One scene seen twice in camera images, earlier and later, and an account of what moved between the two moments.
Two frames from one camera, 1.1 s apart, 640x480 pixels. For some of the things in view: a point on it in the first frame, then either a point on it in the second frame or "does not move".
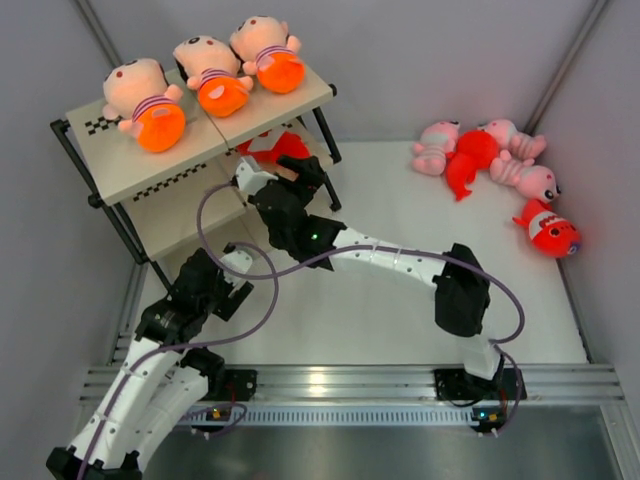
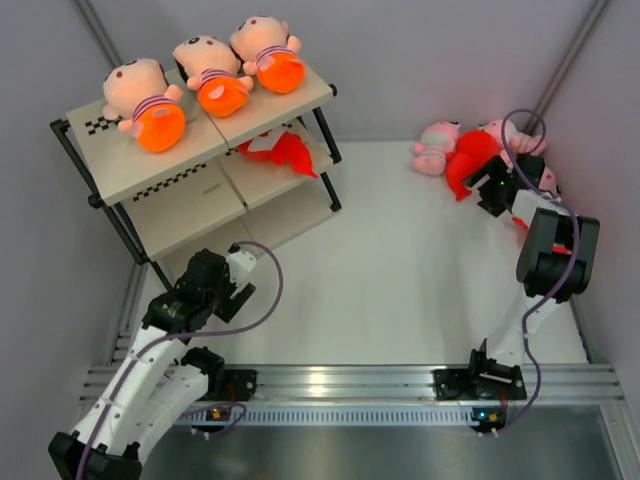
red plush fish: (474, 150) does not move
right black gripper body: (296, 189) → (490, 191)
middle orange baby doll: (212, 67) does not move
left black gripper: (230, 298) does not move
